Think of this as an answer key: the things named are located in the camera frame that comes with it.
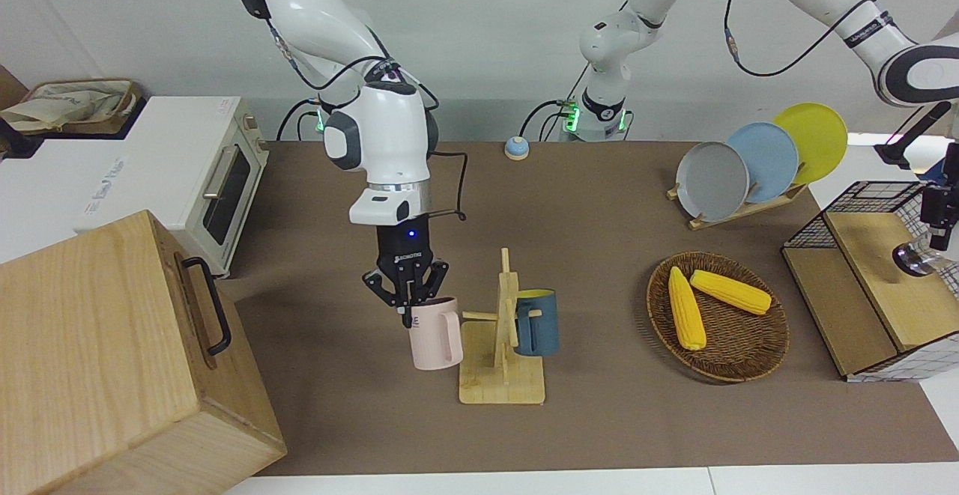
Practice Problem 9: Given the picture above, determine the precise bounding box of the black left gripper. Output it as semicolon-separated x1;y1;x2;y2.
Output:
922;180;959;252

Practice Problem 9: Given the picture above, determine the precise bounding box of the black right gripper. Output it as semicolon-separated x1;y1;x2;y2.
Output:
363;213;450;329

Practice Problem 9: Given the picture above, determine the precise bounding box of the pink mug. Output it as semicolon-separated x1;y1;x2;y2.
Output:
408;297;464;371

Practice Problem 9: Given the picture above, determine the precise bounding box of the wooden mug tree stand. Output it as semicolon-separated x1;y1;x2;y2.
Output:
459;248;546;406

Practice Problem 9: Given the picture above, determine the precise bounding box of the dark blue mug yellow inside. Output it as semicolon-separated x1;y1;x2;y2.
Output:
513;289;560;357

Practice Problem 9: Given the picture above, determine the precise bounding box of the yellow plate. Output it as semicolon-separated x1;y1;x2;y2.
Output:
772;103;849;185

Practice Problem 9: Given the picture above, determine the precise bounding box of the wooden plate rack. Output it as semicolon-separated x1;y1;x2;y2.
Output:
667;180;810;231

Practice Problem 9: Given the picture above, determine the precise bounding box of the light blue plate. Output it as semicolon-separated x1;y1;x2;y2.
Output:
725;122;799;204

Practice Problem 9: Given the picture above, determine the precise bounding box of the yellow corn cob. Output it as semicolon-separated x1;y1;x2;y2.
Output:
690;270;773;315
668;266;707;352

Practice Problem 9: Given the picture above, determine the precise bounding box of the round brown wicker basket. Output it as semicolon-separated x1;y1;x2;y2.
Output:
647;252;790;383

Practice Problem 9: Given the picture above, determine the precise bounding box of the brown table mat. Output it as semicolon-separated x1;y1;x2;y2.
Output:
217;141;959;477

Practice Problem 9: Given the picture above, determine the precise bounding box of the grey plate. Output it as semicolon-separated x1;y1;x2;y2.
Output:
676;142;750;222

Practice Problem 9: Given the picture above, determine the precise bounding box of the white toaster oven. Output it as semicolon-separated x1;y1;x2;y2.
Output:
73;96;270;280

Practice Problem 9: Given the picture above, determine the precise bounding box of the wooden cabinet box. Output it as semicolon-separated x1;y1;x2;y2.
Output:
0;210;287;495

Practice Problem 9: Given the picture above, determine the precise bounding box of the brown wooden tray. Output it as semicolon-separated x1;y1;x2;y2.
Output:
21;77;142;136

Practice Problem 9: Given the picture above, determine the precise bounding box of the beige cloth bag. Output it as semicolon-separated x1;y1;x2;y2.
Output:
0;83;130;133

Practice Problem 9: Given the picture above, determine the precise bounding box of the wire grid box wooden lid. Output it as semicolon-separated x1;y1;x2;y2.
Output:
781;180;959;383

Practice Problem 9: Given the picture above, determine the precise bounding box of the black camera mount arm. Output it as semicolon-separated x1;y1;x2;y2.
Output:
873;100;954;168

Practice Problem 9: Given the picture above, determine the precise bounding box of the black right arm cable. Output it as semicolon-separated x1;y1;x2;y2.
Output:
266;16;469;220

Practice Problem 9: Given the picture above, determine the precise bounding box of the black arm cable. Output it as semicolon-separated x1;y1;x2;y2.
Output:
721;0;896;78
266;16;469;220

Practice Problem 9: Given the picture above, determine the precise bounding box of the black cabinet handle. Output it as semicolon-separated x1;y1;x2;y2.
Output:
182;257;232;357

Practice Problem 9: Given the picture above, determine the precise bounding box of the black base power cable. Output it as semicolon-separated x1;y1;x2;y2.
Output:
276;98;323;142
521;61;593;142

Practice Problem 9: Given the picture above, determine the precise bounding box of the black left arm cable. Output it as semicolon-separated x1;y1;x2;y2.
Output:
721;0;896;78

